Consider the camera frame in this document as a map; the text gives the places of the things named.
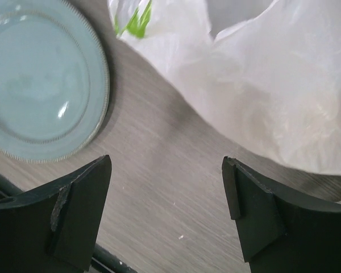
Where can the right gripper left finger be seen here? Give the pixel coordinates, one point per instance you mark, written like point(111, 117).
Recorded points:
point(54, 227)

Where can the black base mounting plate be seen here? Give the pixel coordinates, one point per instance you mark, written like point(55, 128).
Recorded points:
point(102, 260)

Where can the grey-blue round plate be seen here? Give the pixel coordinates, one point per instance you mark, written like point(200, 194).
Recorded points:
point(54, 80)

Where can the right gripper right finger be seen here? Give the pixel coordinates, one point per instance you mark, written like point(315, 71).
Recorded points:
point(281, 229)

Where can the white plastic bag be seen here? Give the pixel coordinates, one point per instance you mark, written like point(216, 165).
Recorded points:
point(265, 74)

